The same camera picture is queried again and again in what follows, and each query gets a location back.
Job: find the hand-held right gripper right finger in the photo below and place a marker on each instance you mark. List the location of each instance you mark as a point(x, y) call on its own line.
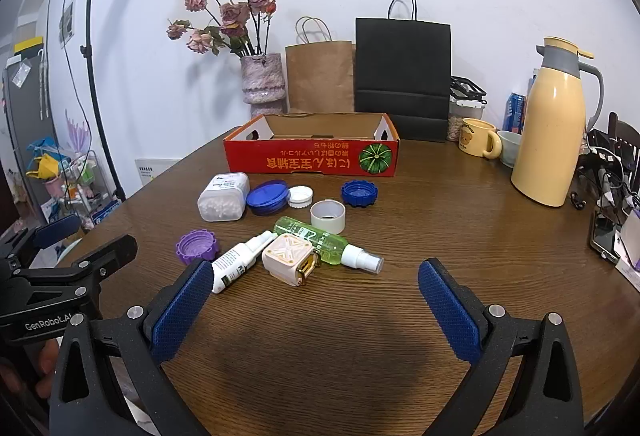
point(445, 306)

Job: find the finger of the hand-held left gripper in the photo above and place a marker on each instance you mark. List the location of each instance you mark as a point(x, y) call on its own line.
point(107, 256)
point(57, 231)

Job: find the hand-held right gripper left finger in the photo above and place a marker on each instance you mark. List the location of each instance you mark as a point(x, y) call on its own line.
point(182, 306)

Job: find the purple scalloped cap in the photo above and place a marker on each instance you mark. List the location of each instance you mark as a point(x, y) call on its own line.
point(195, 248)

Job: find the small white bottle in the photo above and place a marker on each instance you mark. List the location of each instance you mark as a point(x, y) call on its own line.
point(230, 268)

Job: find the cotton swab container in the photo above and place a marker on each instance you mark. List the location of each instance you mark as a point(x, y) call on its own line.
point(222, 201)

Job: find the cream square container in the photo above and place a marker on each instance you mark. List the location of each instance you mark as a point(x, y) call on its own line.
point(285, 256)

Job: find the green spray bottle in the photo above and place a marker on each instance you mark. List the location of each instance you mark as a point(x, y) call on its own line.
point(327, 243)

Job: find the large blue round lid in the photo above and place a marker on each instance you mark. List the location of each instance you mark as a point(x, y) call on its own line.
point(267, 198)

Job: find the blue scalloped cap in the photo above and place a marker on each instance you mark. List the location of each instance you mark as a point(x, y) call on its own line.
point(359, 194)

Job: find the small white ribbed cap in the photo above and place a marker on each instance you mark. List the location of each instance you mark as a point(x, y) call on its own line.
point(300, 197)

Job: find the red cardboard box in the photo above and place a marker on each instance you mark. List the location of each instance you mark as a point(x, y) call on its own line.
point(300, 163)

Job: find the person's left hand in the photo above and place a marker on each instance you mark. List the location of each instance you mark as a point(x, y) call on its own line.
point(49, 361)

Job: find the cluttered storage rack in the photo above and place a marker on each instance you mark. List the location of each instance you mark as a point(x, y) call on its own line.
point(70, 186)

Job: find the white flat panel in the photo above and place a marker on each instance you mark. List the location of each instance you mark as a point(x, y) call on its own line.
point(155, 168)

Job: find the grey refrigerator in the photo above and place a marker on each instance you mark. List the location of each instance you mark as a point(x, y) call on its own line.
point(25, 125)

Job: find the black light stand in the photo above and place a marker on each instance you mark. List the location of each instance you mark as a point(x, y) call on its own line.
point(95, 80)

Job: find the yellow bear mug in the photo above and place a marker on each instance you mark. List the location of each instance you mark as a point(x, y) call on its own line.
point(472, 138)

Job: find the pale small cup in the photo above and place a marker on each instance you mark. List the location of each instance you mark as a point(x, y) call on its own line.
point(510, 148)

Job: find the black smartphone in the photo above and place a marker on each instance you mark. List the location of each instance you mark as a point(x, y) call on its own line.
point(602, 236)

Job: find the white and purple carton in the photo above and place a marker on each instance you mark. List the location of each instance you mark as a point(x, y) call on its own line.
point(630, 251)

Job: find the glass clip-lid jar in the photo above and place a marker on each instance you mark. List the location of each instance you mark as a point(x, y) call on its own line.
point(462, 108)

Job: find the blue drink can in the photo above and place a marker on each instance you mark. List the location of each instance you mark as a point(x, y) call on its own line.
point(515, 110)

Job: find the yellow thermos jug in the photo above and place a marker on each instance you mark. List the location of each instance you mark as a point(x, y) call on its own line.
point(550, 125)

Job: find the pink marbled vase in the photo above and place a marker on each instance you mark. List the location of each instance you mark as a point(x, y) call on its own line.
point(262, 80)

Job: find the black paper bag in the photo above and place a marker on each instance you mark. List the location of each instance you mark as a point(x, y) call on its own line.
point(402, 65)

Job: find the brown paper bag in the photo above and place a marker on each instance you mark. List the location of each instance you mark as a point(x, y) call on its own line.
point(320, 75)

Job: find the wall poster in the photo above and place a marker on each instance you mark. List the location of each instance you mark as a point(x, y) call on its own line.
point(67, 23)

